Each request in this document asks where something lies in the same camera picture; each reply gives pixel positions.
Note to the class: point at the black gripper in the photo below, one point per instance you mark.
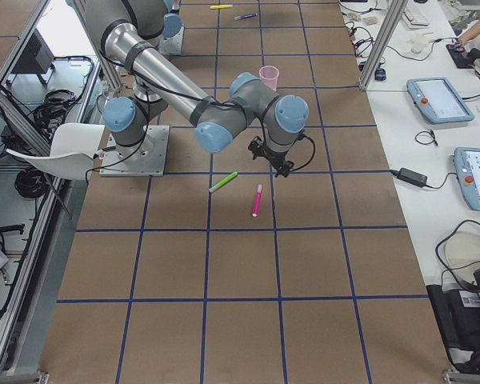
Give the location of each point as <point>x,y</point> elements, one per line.
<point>274,156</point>

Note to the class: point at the pink marker pen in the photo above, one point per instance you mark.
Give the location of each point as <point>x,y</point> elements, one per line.
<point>257,201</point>

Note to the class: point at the purple marker pen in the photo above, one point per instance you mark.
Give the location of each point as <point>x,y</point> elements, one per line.
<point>245,16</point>

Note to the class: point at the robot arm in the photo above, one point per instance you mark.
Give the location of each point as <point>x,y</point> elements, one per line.
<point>123,32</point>
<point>172,22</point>

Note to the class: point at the pink mesh cup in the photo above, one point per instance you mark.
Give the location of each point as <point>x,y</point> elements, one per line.
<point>269,76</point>

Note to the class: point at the green marker pen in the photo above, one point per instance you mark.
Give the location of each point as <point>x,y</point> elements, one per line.
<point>221,183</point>

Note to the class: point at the black power adapter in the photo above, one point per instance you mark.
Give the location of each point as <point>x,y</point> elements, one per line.
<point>411,177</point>

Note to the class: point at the upper teach pendant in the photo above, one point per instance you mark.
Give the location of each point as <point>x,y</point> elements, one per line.
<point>438,101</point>

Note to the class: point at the teach pendant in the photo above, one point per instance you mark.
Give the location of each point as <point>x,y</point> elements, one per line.
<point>438,101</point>
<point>467,165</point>

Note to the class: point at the yellow marker pen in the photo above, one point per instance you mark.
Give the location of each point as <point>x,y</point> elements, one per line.
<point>221,6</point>

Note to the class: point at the lower teach pendant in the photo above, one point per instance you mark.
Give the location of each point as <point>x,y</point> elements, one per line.
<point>467,165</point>

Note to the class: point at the round white disc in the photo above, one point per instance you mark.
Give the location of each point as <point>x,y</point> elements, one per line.
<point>462,253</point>

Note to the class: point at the black device with label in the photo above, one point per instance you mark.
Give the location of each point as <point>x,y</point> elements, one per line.
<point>457,313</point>

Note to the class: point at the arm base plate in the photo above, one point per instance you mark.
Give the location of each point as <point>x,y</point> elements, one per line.
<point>170,42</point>
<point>150,159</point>

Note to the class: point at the aluminium frame post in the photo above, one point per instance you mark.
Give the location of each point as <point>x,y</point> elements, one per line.
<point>393,15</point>

